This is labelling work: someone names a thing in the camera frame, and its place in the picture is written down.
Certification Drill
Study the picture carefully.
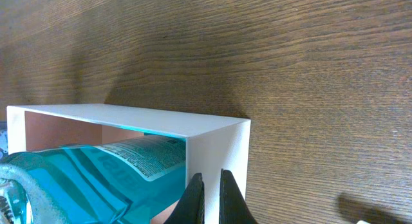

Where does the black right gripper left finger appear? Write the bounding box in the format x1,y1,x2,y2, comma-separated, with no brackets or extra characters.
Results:
164,173,205,224

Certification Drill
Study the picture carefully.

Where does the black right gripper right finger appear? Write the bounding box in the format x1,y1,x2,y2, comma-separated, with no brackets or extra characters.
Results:
219,169,258,224

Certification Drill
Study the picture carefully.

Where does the pink cardboard box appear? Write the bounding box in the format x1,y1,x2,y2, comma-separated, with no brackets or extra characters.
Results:
6,104,251,223

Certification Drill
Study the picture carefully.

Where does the teal mouthwash bottle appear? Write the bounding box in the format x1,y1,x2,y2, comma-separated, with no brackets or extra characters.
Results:
1,135,186,223

